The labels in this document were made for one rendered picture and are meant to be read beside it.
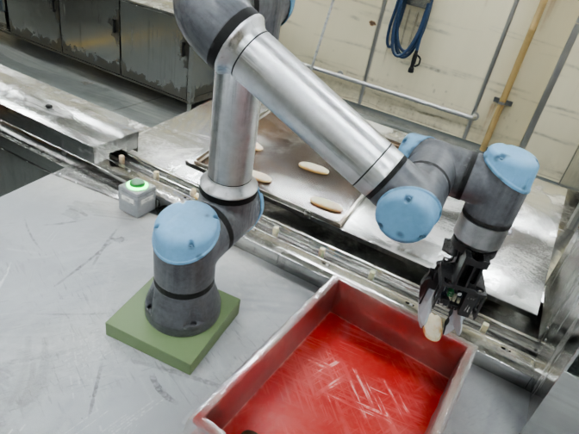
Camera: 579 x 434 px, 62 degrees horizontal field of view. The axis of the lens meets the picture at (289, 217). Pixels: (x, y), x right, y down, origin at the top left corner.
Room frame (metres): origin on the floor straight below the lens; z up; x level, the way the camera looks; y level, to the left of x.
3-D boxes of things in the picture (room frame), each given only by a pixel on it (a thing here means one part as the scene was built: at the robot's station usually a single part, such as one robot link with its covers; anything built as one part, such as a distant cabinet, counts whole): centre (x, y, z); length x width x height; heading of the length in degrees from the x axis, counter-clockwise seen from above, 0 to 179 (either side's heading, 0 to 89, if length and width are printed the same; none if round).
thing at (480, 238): (0.65, -0.30, 1.21); 0.08 x 0.08 x 0.05
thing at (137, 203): (1.10, 0.42, 0.84); 0.08 x 0.08 x 0.11; 66
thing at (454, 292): (0.65, -0.30, 1.13); 0.09 x 0.08 x 0.12; 172
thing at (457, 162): (0.67, -0.20, 1.28); 0.11 x 0.11 x 0.08; 70
